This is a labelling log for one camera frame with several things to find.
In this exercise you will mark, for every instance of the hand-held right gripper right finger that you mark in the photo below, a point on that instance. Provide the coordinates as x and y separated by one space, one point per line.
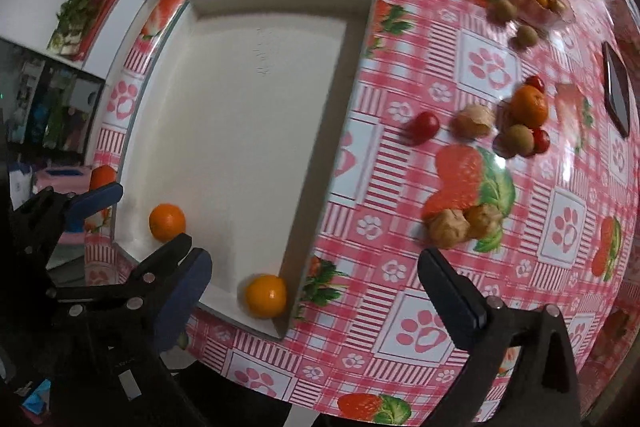
452 302

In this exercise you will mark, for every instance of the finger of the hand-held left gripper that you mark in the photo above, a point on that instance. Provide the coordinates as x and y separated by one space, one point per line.
95 203

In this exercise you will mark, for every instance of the pink checked strawberry tablecloth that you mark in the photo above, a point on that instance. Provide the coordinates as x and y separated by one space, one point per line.
440 32

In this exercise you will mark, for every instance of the pink box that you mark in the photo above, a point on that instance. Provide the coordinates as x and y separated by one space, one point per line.
60 179

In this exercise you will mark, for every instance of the red cherry tomato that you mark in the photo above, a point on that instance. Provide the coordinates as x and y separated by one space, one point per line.
536 83
541 141
425 127

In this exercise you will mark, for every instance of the green potted plant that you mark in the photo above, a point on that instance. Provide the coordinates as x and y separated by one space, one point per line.
75 14

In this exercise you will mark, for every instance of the brown longan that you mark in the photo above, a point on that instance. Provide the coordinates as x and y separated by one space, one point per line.
515 140
527 36
505 9

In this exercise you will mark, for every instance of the black smartphone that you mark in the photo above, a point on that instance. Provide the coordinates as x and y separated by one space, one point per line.
617 89

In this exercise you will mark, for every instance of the white rectangular tray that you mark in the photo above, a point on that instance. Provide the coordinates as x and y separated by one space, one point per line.
240 132

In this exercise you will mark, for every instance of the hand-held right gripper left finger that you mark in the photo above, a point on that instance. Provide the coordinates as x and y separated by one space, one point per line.
186 292

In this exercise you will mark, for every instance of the dark glass cabinet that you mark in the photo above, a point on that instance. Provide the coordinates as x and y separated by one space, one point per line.
45 102

